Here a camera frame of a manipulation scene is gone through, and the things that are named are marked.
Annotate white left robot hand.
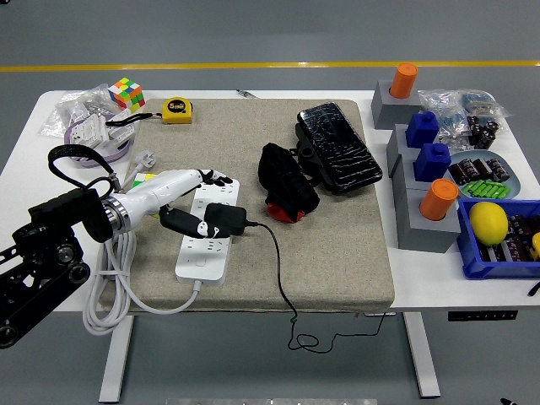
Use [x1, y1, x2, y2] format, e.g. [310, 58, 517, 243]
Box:
[121, 168, 235, 240]

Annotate black power adapter with cord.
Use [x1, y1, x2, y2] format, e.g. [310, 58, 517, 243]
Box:
[204, 202, 387, 355]

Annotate small colourful puzzle cube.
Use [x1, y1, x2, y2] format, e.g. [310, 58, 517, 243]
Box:
[130, 171, 161, 219]

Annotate yellow tape measure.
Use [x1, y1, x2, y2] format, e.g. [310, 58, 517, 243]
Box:
[105, 96, 194, 127]

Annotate black table control panel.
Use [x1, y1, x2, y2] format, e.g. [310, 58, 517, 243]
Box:
[447, 310, 519, 322]

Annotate white power strip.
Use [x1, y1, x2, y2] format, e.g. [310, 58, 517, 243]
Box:
[175, 176, 241, 289]

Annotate white table leg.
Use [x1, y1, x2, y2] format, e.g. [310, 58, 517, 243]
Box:
[97, 314, 135, 404]
[402, 312, 442, 398]

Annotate purple plastic basket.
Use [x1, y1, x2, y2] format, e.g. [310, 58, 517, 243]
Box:
[63, 111, 138, 170]

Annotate large colourful puzzle cube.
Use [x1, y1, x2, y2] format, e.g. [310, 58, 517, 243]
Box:
[107, 77, 146, 113]

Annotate grey-brown mat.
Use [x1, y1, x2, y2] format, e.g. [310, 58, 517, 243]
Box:
[99, 99, 397, 314]

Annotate blue plastic bin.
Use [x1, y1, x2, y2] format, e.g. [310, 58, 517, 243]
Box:
[456, 197, 540, 280]

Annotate black cloth with red lining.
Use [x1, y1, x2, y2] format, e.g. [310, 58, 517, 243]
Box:
[257, 142, 321, 224]

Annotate dark capacitors pile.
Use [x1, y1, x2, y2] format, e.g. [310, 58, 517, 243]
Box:
[480, 214, 540, 265]

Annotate yellow lemon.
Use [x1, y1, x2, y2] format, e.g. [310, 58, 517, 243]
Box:
[468, 201, 510, 247]

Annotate grey block with round hole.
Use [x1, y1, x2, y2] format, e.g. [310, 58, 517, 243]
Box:
[370, 78, 423, 130]
[395, 188, 462, 254]

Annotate black glossy wrapped device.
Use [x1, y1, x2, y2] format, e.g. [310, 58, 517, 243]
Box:
[297, 101, 384, 194]

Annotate orange cylinder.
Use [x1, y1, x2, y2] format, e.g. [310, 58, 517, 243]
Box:
[418, 178, 460, 221]
[389, 62, 419, 100]

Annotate light blue plate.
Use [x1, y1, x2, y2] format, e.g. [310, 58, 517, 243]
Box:
[446, 150, 522, 200]

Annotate dark brown capacitor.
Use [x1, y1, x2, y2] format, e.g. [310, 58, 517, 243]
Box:
[487, 158, 511, 183]
[449, 162, 480, 185]
[471, 158, 494, 181]

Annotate grey block with square hole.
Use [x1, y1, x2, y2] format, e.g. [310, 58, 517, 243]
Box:
[390, 154, 423, 195]
[386, 123, 423, 178]

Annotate blue bottle-shaped block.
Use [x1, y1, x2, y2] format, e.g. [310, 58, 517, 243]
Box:
[404, 111, 440, 149]
[413, 143, 451, 182]

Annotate black capacitors cluster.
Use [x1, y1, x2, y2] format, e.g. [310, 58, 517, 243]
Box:
[466, 114, 500, 149]

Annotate clear bag of blue parts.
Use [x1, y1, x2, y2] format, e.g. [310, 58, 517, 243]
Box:
[417, 88, 469, 149]

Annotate clear bag of blue-white parts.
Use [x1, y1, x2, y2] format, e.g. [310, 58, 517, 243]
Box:
[457, 88, 511, 118]

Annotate small white wall socket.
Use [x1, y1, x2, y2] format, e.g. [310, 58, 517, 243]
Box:
[107, 121, 137, 148]

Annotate large white wall socket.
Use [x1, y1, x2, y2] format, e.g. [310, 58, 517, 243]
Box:
[69, 116, 111, 159]

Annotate white power strip cable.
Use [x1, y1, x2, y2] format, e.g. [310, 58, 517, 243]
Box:
[82, 149, 208, 338]

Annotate black plastic bracket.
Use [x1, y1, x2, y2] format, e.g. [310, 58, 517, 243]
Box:
[289, 121, 334, 191]

